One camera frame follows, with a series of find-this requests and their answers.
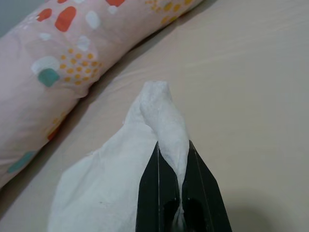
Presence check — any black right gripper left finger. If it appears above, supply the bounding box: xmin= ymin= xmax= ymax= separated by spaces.
xmin=136 ymin=141 xmax=183 ymax=232

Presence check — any pink patterned pillow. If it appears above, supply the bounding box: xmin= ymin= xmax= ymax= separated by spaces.
xmin=0 ymin=0 xmax=211 ymax=190

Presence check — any mattress with cream sheet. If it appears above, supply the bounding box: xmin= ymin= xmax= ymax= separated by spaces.
xmin=0 ymin=0 xmax=309 ymax=232

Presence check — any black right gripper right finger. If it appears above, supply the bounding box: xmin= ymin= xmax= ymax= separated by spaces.
xmin=180 ymin=139 xmax=227 ymax=232

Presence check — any white paper tissue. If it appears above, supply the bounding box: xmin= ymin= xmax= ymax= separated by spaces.
xmin=47 ymin=80 xmax=189 ymax=232

